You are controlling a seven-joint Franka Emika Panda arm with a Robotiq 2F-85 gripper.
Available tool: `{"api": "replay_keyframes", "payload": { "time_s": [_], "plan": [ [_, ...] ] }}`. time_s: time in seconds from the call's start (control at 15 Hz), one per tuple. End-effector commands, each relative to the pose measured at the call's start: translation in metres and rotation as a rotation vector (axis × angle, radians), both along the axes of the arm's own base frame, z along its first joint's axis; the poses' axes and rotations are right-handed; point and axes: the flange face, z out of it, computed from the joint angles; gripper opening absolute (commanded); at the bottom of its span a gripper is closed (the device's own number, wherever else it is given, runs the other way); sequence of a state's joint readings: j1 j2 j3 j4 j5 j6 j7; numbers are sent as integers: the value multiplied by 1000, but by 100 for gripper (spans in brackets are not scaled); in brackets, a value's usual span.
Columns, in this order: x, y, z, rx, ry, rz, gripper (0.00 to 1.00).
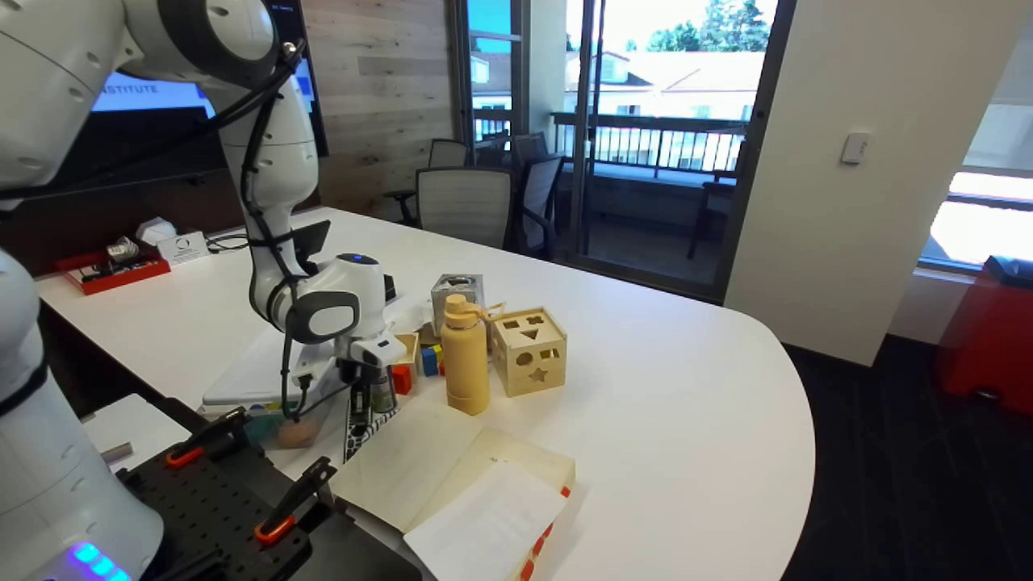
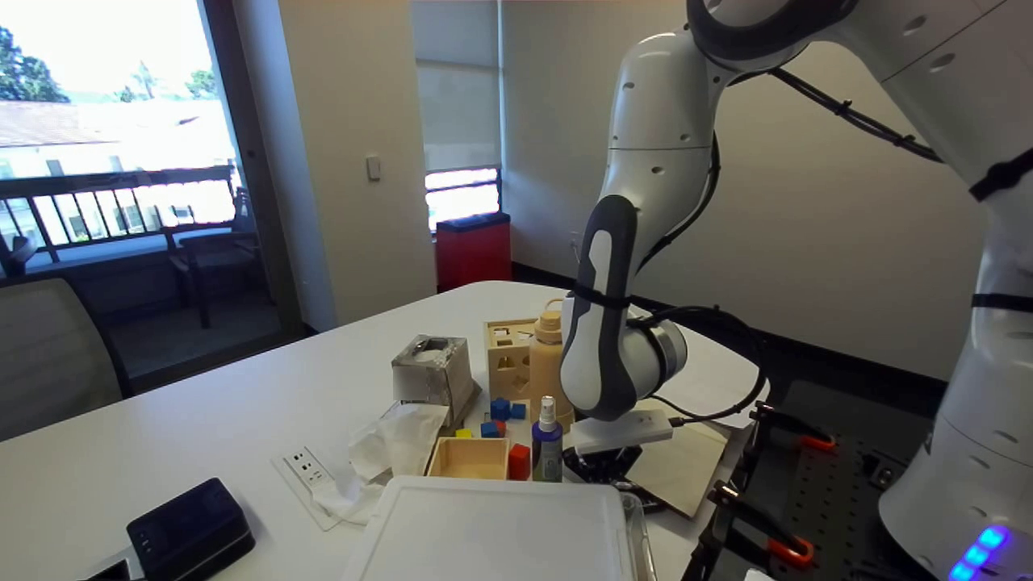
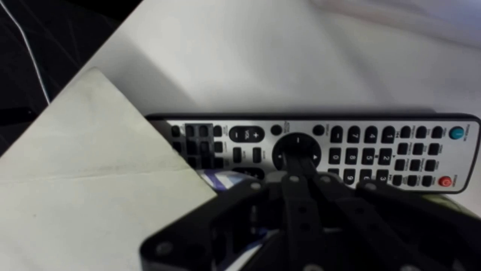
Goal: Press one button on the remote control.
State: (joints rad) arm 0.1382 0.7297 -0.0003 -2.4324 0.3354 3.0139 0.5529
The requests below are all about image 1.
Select white small boxes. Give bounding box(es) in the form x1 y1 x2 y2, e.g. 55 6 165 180
133 214 214 268

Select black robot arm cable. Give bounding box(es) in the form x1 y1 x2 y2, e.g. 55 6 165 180
62 40 326 425

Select tan water bottle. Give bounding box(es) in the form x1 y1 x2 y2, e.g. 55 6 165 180
441 289 498 420

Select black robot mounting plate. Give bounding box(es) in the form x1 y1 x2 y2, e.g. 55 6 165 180
115 425 427 581

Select white wall light switch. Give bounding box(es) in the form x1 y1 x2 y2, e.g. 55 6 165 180
837 127 875 168

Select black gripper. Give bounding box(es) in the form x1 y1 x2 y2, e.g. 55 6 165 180
340 351 395 437

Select black clamp orange handle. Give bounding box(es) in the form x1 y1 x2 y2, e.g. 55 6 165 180
252 456 340 549
161 402 252 471

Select black wall display screen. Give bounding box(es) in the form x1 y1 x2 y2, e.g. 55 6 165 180
87 0 329 163

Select dark office chair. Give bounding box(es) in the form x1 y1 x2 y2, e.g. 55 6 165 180
508 132 573 265

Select grey mesh office chair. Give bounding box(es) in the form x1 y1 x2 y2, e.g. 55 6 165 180
427 134 474 173
411 163 516 251

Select wooden block tray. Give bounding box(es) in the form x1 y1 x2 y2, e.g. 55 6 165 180
388 325 451 382

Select red tray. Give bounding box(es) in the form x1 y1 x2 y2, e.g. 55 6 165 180
65 240 175 300

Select red cabinet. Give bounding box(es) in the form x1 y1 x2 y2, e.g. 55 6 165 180
932 255 1033 420

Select cream paper sheets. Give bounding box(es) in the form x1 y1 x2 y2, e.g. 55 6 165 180
326 400 490 535

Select wooden shape sorter cube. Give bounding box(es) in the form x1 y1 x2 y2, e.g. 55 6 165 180
487 302 573 400

